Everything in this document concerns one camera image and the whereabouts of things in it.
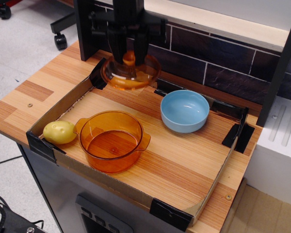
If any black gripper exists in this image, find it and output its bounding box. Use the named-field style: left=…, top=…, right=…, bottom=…
left=88, top=0, right=167, bottom=65

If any orange transparent pot lid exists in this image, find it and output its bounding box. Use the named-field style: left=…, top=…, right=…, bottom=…
left=100, top=50, right=162, bottom=90

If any orange transparent pot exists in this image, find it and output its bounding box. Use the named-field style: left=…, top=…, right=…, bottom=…
left=74, top=111, right=151, bottom=174

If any black office chair base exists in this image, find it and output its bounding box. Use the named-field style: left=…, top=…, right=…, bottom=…
left=50, top=12, right=76, bottom=50

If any light blue bowl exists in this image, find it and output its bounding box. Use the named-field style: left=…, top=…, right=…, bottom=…
left=161, top=90, right=210, bottom=133

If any yellow toy potato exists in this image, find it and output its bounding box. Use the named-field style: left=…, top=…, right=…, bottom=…
left=43, top=121, right=77, bottom=145

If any black caster wheel top left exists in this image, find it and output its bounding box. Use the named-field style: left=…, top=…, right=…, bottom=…
left=0, top=0, right=12, bottom=20

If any cardboard fence with black tape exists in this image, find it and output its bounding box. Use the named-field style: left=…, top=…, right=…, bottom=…
left=26, top=68, right=258, bottom=233

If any grey toy oven front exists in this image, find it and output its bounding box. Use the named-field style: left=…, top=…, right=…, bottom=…
left=75, top=195, right=134, bottom=233

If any white toy sink unit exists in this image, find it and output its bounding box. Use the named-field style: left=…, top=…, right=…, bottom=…
left=244, top=97, right=291, bottom=204

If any black left shelf post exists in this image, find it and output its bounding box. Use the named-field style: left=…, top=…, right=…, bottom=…
left=73, top=0, right=98, bottom=61

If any black shelf post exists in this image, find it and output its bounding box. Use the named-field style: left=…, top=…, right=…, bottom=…
left=256, top=29, right=291, bottom=127
left=73, top=0, right=98, bottom=61

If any black right shelf post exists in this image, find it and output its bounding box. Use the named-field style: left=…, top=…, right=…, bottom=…
left=256, top=29, right=291, bottom=127

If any black cable bottom left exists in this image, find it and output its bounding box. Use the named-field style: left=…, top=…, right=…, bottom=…
left=0, top=190, right=45, bottom=233

